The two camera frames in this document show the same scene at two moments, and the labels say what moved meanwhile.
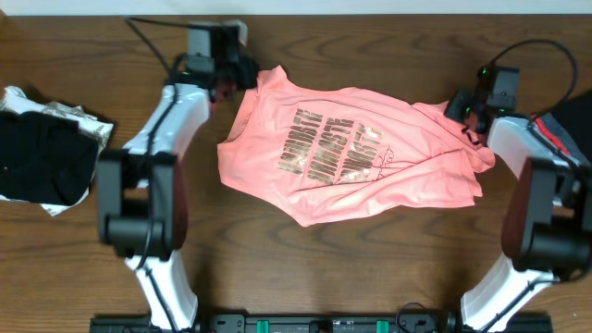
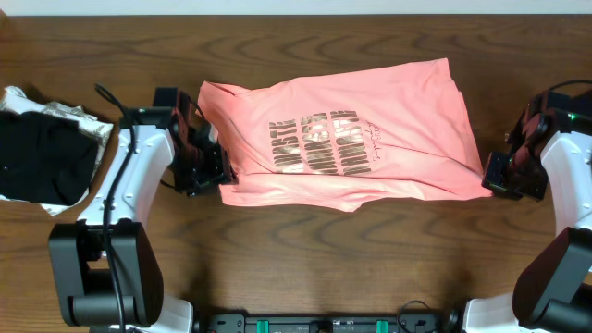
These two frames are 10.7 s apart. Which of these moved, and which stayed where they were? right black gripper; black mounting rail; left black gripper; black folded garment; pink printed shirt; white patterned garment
Moved: right black gripper; left black gripper; pink printed shirt
Stayed: black folded garment; white patterned garment; black mounting rail
